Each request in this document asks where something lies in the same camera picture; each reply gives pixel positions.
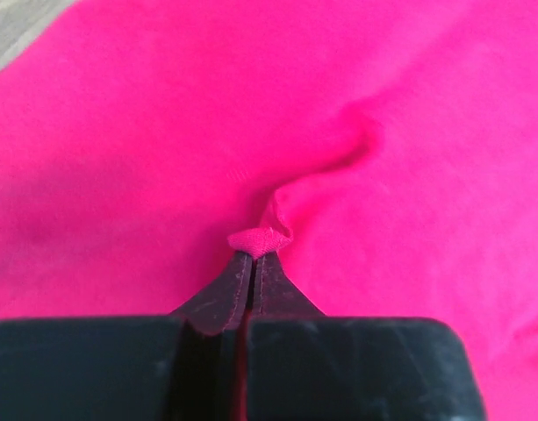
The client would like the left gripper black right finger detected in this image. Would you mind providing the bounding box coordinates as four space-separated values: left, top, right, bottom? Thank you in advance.
247 253 486 420

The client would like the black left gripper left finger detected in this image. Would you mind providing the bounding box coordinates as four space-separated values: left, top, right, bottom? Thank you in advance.
0 253 254 420

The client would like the pink t shirt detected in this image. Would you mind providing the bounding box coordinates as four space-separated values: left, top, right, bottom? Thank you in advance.
0 1 538 420

